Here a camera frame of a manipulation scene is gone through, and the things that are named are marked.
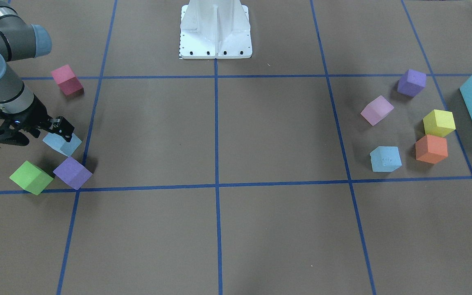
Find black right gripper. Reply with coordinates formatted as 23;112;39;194
0;95;75;146

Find light blue block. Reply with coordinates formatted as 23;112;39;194
43;133;82;157
370;146;402;172

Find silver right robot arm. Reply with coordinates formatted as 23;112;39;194
0;0;74;146

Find green block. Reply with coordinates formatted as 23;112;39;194
9;161;54;195

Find purple block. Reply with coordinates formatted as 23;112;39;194
54;157;93;190
397;69;427;97

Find light pink block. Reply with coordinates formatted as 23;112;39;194
360;95;395;126

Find orange block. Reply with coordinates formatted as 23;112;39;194
415;134;448;164

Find yellow block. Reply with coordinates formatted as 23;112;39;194
422;109;456;137

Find pink block near pedestal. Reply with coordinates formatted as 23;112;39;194
51;65;84;96

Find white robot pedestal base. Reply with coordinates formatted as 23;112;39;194
179;0;253;59

